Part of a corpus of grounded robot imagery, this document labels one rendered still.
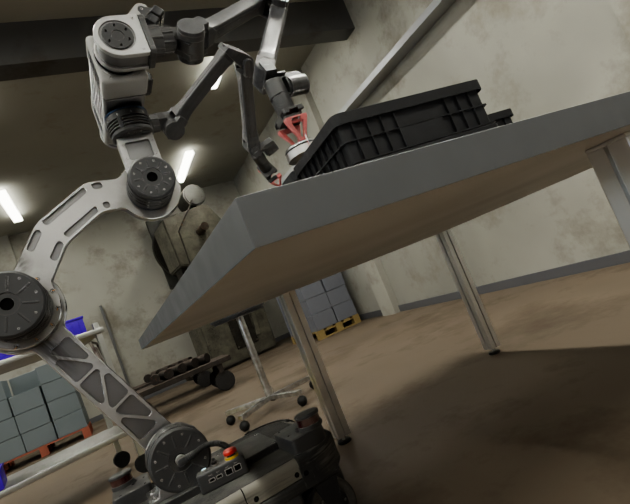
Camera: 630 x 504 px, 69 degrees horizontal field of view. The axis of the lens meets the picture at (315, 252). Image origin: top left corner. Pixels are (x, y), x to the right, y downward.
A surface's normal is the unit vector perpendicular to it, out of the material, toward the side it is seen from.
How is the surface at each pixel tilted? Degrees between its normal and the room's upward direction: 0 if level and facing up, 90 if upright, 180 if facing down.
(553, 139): 90
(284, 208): 90
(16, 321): 90
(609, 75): 90
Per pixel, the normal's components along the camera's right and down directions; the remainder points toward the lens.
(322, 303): 0.40, -0.24
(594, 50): -0.84, 0.30
